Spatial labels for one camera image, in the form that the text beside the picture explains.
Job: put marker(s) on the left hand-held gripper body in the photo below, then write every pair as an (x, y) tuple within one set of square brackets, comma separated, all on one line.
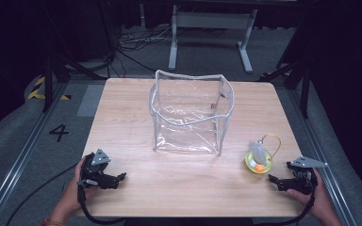
[(92, 171)]

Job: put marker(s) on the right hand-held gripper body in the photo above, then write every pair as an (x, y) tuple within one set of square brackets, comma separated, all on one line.
[(303, 180)]

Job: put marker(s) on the person's right hand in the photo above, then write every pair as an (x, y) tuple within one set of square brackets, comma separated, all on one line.
[(319, 201)]

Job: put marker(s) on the person's left hand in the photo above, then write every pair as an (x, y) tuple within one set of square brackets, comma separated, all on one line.
[(73, 194)]

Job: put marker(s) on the clear plastic bag white trim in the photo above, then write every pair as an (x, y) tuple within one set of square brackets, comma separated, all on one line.
[(190, 119)]

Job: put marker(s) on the black metal stand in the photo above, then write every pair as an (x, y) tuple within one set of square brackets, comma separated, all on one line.
[(56, 72), (298, 75)]

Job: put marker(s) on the aluminium floor rail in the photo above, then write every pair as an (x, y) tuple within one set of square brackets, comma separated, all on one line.
[(19, 163), (323, 163)]

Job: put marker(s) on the grey metal table frame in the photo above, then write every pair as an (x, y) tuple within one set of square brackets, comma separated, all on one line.
[(212, 22)]

